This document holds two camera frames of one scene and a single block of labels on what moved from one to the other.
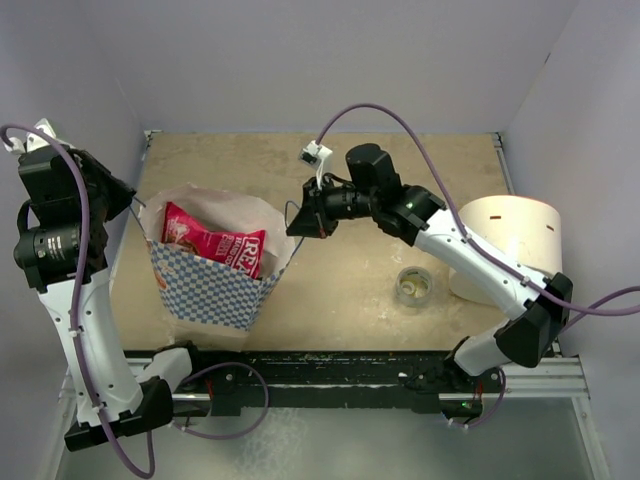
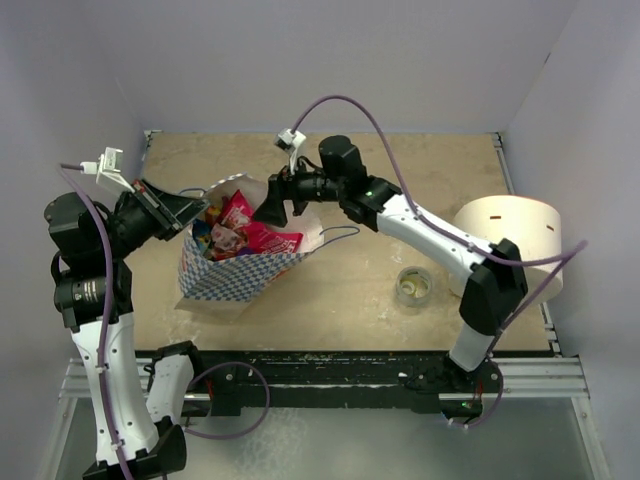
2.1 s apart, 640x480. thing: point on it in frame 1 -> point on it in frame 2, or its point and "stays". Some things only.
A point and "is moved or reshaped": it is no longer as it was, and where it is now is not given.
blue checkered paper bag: [207, 304] is moved or reshaped
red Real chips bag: [240, 250] -> [239, 233]
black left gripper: [121, 193] -> [168, 213]
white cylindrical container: [526, 229] stays
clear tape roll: [413, 286] stays
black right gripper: [308, 221] -> [273, 209]
